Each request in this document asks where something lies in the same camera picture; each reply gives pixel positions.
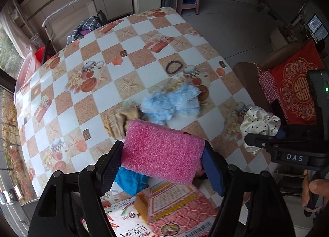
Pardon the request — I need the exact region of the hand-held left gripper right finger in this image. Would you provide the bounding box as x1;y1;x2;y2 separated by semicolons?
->
201;146;296;237

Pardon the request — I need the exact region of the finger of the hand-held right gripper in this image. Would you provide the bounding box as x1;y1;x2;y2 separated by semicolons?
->
244;133;277;150
277;124;290;138

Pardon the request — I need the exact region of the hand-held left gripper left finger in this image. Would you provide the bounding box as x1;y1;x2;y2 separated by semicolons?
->
28;141;124;237

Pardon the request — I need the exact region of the white polka dot scrunchie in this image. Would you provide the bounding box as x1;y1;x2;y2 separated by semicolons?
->
240;105;282;156

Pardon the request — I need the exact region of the beige knitted cloth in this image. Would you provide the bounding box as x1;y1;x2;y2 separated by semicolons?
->
103;107;141;140

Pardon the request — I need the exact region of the pink sponge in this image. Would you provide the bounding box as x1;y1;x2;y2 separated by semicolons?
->
121;119;205;185

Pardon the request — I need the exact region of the light blue feather duster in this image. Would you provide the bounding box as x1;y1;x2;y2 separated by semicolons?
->
140;82;201;126

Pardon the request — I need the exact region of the person's right hand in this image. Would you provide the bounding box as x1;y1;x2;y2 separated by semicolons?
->
302;170;329;211

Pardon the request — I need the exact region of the blue lace scrunchie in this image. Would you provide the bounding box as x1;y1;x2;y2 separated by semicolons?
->
114;167;150;197

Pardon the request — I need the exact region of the pink patterned flat box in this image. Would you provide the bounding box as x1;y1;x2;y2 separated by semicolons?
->
135;182;222;237

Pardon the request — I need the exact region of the red embroidered cushion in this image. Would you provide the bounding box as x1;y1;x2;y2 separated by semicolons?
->
271;39;326;125

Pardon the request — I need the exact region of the red gingham cloth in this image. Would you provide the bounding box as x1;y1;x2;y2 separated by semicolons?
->
258;69;281;107

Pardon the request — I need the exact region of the floral tissue pack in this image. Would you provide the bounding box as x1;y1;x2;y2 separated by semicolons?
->
105;197;156;237

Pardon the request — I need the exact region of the brown armchair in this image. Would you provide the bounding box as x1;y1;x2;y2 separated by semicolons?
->
233;46;311;124

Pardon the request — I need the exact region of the checkered printed tablecloth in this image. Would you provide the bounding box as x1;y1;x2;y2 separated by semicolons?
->
15;7;273;201

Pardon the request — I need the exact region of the pink plastic basin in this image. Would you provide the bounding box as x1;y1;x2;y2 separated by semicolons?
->
14;54;42;105

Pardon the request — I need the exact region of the red plastic basin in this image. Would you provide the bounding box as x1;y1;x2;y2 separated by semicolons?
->
35;46;52;63

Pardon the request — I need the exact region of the plaid cloth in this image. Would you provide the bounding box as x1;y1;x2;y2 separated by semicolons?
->
67;16;104;45

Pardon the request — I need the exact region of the folding chair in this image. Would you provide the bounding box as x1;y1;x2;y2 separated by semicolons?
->
42;0;108;47

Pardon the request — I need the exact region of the black hair tie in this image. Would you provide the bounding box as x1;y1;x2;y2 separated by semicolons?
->
166;60;183;75

